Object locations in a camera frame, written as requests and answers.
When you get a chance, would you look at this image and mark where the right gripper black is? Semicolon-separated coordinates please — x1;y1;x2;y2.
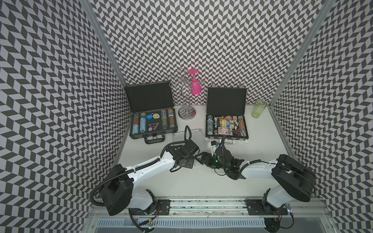
195;152;228;170

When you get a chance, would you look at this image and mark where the black poker case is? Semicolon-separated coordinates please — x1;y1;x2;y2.
206;87;249;141
125;81;178;145

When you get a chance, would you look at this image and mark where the small silver aluminium poker case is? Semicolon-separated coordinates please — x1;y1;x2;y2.
173;129;205;144

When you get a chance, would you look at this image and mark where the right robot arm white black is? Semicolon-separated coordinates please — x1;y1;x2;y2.
197;139;316;215

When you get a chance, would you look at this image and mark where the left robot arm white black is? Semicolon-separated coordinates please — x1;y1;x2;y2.
89;126;200;216

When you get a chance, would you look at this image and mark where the green translucent cup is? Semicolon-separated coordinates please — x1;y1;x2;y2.
252;99;267;118

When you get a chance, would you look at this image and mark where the pink wine glass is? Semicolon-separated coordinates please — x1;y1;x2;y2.
187;69;202;95

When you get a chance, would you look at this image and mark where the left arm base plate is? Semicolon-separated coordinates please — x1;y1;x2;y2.
130;199;171;216

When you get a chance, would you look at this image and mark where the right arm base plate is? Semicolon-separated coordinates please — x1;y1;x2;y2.
244;199;289;216

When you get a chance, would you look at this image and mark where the aluminium mounting rail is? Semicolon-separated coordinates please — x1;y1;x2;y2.
87;197;333;219

